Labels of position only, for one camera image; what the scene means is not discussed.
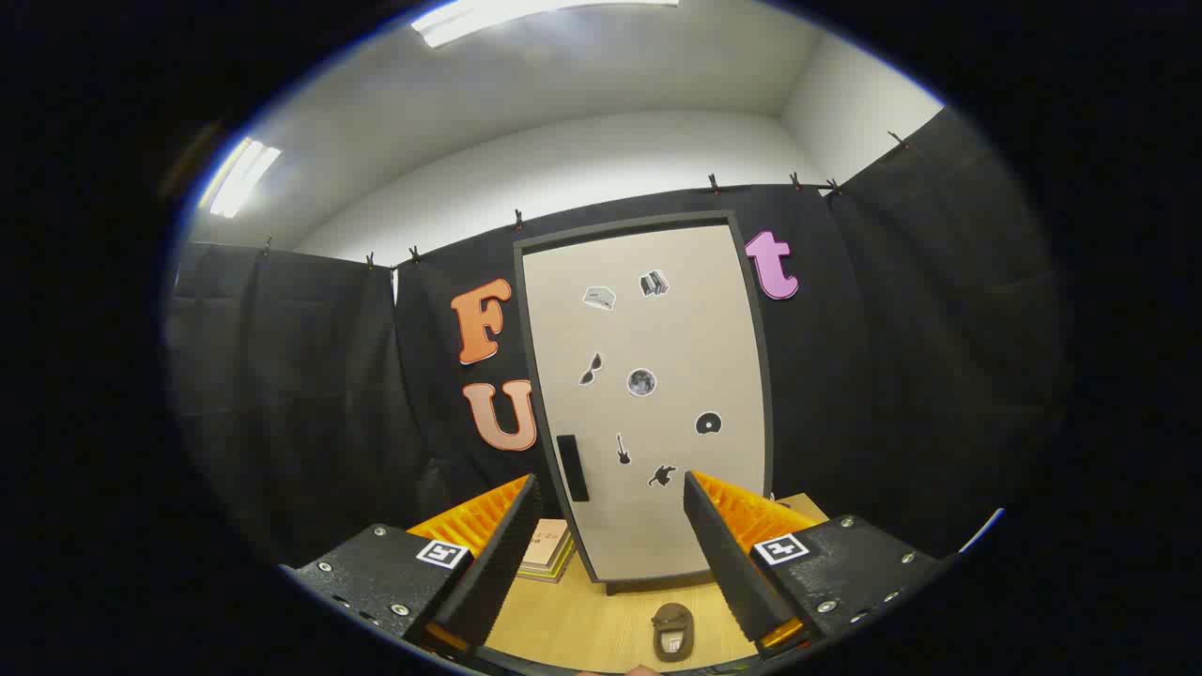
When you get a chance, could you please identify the beige shoe cabinet door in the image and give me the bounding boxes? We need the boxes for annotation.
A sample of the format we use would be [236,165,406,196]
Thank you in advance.
[521,223,766,583]

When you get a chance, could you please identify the beige book red label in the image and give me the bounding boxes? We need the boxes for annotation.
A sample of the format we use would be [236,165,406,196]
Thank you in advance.
[521,519,574,569]

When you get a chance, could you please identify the black door handle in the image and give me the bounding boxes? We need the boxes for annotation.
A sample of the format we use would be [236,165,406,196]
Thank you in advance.
[557,435,591,503]

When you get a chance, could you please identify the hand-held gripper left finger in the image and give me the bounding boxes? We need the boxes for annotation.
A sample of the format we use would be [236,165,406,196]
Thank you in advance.
[279,474,544,658]

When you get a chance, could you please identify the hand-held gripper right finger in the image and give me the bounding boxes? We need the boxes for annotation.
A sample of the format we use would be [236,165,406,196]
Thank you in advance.
[683,470,945,656]

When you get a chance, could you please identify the dark grey shoe cabinet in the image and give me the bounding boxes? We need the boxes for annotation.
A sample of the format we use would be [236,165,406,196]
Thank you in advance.
[513,211,776,596]

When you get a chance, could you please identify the black backdrop cloth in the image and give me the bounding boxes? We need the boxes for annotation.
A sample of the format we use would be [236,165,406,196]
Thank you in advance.
[164,108,1071,564]

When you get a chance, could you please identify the long ceiling light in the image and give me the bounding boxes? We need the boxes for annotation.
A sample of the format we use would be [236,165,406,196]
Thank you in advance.
[411,0,679,48]
[197,138,283,219]

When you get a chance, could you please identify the brown fuzzy shoe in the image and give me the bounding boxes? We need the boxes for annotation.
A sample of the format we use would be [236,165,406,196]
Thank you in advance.
[651,603,696,663]

